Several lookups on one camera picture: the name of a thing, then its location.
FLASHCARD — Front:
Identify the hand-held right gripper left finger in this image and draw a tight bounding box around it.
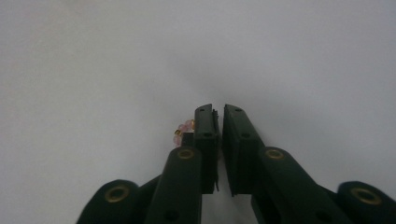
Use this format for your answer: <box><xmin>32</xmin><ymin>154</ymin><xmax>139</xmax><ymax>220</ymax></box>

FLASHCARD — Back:
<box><xmin>181</xmin><ymin>103</ymin><xmax>222</xmax><ymax>195</ymax></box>

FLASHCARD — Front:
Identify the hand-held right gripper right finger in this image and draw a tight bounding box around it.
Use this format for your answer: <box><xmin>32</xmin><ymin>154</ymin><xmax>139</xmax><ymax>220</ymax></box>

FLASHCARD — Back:
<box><xmin>221</xmin><ymin>104</ymin><xmax>265</xmax><ymax>197</ymax></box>

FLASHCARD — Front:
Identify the pink beaded ring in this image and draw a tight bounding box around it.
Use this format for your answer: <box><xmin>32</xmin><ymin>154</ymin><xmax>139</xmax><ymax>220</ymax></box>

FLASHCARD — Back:
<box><xmin>173</xmin><ymin>119</ymin><xmax>196</xmax><ymax>147</ymax></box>

